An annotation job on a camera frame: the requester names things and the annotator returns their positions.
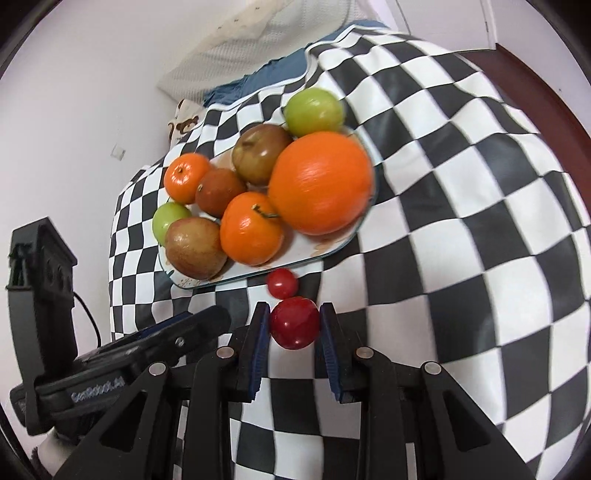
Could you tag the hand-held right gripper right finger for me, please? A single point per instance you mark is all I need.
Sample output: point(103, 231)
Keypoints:
point(331, 350)

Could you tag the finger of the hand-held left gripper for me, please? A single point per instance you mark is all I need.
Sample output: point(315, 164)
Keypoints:
point(164, 324)
point(198, 327)

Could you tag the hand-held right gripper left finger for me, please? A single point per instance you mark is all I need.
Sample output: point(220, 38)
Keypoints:
point(258, 350)

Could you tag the large red cherry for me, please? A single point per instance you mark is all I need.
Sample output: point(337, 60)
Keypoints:
point(295, 328)

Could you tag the small red cherry tomato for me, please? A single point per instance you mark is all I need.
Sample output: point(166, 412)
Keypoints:
point(282, 283)

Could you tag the oval floral plate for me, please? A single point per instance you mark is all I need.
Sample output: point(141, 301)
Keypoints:
point(304, 251)

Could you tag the green apple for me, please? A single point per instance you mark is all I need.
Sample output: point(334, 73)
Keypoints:
point(314, 110)
point(166, 221)

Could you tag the small tangerine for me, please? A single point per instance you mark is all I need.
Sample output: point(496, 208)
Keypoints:
point(184, 180)
point(249, 235)

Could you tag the brownish orange round fruit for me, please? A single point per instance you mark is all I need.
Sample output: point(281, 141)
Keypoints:
point(217, 194)

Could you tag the large orange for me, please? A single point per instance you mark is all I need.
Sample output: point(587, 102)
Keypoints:
point(321, 182)

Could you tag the dark red apple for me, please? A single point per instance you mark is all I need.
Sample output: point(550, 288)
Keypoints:
point(256, 152)

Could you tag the person's left forearm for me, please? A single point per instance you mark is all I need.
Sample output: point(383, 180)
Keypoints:
point(51, 450)

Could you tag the black white checkered cloth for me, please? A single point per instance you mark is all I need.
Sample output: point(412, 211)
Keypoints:
point(461, 230)

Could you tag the bear print pillow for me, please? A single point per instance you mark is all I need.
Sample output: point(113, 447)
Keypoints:
point(184, 124)

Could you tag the blue bed sheet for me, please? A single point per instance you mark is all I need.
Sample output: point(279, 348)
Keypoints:
point(268, 76)

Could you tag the white wall outlet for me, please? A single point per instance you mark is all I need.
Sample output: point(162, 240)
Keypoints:
point(118, 153)

